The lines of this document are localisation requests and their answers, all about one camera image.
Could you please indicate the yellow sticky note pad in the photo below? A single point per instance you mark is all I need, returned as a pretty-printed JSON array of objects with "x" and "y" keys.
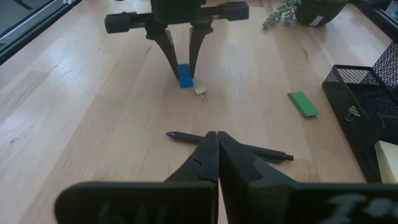
[{"x": 388, "y": 161}]

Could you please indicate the small binder clip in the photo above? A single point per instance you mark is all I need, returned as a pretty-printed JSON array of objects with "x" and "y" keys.
[{"x": 200, "y": 91}]

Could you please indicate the green eraser block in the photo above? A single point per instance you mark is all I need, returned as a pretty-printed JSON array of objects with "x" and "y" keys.
[{"x": 303, "y": 104}]

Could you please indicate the black mesh desk organizer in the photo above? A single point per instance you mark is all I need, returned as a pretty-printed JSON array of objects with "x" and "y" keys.
[{"x": 363, "y": 124}]

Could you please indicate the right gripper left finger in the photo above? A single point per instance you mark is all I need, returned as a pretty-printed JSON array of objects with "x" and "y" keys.
[{"x": 186, "y": 202}]

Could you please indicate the black pen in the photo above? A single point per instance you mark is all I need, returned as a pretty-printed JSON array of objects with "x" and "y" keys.
[{"x": 183, "y": 137}]

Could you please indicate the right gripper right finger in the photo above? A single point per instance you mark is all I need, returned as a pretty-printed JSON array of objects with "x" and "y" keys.
[{"x": 264, "y": 202}]

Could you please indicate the small succulent in black pot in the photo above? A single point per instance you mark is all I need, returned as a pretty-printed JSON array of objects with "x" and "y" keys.
[{"x": 317, "y": 14}]

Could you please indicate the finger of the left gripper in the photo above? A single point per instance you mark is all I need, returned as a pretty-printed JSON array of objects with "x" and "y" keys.
[
  {"x": 197, "y": 40},
  {"x": 166, "y": 43}
]

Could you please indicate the blue eraser block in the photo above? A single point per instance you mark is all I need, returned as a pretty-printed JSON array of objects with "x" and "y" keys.
[{"x": 185, "y": 77}]

